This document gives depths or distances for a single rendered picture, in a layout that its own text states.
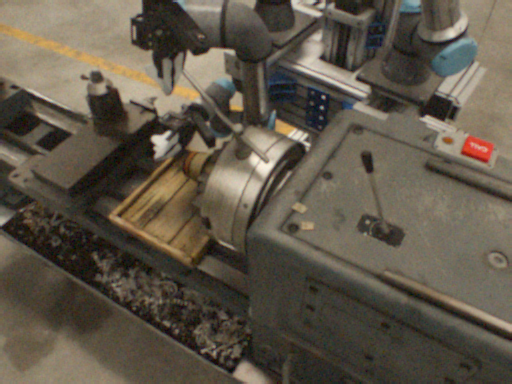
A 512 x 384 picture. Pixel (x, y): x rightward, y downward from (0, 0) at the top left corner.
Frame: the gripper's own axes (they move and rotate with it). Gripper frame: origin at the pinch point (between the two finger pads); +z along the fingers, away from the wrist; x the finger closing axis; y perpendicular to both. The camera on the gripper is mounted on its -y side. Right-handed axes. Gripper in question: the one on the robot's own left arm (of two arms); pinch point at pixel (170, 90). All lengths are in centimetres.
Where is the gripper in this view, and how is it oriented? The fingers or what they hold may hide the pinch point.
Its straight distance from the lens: 95.3
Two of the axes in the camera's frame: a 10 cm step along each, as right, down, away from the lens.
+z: -1.5, 8.0, 5.9
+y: -8.7, -3.9, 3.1
